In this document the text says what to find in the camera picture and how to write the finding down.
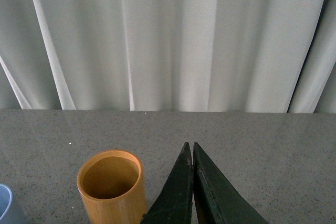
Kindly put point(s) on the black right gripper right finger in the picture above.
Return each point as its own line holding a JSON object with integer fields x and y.
{"x": 216, "y": 200}

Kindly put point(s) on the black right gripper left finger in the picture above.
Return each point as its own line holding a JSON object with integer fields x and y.
{"x": 174, "y": 203}

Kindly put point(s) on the bamboo chopstick holder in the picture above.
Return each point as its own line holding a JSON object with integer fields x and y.
{"x": 111, "y": 186}

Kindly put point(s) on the blue plastic cup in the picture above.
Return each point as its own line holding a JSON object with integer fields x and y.
{"x": 11, "y": 211}

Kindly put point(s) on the white curtain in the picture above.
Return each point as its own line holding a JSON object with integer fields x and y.
{"x": 176, "y": 55}

